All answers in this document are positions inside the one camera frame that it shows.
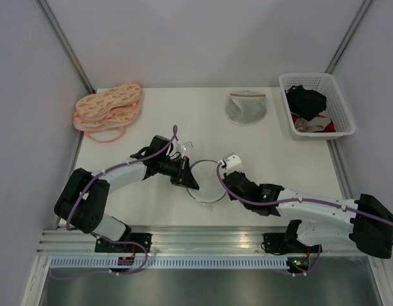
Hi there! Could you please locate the blue-zipper white mesh laundry bag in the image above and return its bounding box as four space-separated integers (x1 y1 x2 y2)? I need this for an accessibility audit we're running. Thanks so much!
186 159 226 210

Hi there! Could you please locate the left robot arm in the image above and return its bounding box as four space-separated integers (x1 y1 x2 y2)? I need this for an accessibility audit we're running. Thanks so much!
54 136 199 253

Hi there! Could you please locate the white slotted cable duct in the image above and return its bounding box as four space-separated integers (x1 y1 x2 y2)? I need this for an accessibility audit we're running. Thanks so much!
50 256 288 270

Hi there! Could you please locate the black garment in basket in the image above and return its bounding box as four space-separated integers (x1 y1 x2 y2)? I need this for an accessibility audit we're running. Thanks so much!
285 85 327 120

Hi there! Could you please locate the beige-trim mesh laundry bag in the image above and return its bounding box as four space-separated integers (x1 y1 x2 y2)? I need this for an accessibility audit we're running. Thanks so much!
225 91 267 126

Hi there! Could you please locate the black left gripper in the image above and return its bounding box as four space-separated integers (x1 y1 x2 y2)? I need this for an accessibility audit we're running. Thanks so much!
158 156 199 191

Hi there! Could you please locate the left aluminium corner post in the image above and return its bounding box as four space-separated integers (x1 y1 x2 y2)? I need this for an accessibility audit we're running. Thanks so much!
36 0 96 94

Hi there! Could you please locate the aluminium corner post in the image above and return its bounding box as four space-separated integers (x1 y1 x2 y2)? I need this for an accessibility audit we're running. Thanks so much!
325 0 375 74
36 0 96 94

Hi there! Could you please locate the white plastic basket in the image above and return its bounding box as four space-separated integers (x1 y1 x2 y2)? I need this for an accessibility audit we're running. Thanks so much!
279 73 355 140

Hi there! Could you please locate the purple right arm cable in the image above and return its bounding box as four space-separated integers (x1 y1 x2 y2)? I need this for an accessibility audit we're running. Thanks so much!
215 163 393 277

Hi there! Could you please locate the pink patterned laundry bag stack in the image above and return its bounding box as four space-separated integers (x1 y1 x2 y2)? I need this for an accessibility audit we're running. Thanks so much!
73 82 142 143

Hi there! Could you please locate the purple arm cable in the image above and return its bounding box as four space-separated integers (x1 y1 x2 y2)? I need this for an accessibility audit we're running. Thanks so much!
215 163 393 277
48 124 180 281

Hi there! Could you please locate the beige bra in basket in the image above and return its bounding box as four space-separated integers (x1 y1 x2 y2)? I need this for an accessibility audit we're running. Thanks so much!
294 117 332 133

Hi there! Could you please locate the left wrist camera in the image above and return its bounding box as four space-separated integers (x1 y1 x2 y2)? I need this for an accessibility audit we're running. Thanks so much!
175 141 193 156

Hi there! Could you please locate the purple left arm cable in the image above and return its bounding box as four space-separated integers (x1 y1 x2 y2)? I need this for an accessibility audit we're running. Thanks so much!
48 124 180 281

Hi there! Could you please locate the aluminium rail table edge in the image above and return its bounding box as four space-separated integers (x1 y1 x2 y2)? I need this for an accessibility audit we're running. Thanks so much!
37 226 286 256

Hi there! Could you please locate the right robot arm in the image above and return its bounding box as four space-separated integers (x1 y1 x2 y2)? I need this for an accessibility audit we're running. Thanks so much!
218 171 393 259

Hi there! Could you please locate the red garment in basket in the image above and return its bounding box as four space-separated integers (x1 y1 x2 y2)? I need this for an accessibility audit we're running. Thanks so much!
291 113 336 133

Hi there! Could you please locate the right aluminium corner post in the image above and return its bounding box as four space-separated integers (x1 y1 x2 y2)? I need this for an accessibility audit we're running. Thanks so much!
325 0 375 74

